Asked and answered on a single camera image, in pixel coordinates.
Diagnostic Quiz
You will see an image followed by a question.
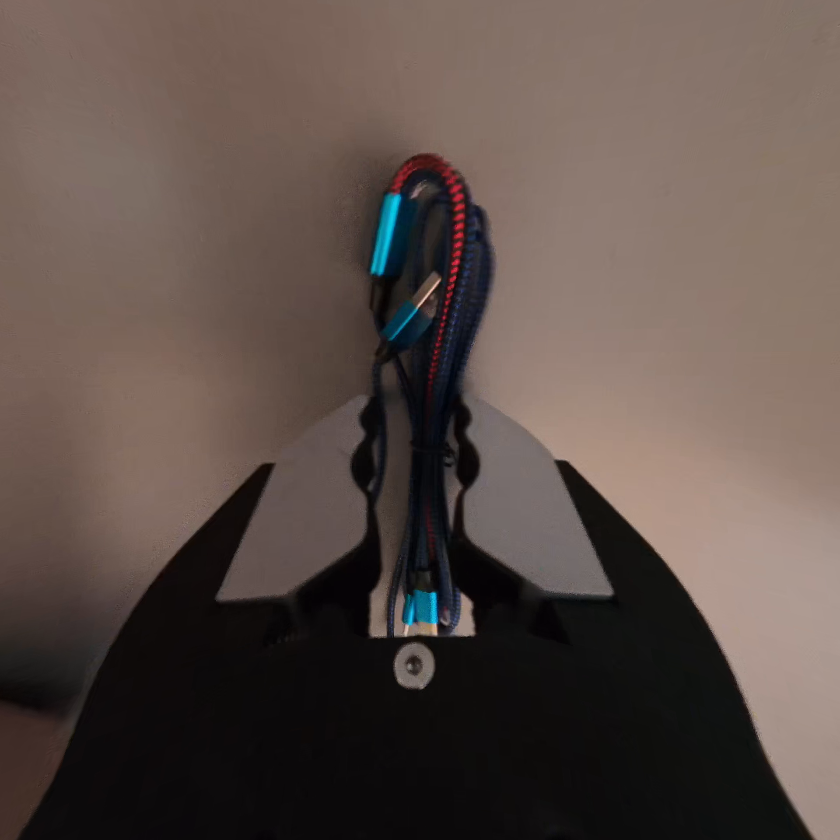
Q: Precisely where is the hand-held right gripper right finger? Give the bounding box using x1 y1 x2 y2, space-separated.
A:
449 394 616 601

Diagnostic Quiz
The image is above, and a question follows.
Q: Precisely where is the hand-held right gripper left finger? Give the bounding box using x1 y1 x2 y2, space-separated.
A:
215 394 395 603

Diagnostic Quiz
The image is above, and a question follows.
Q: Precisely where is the blue red braided usb cable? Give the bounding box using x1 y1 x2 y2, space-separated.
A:
367 154 496 639

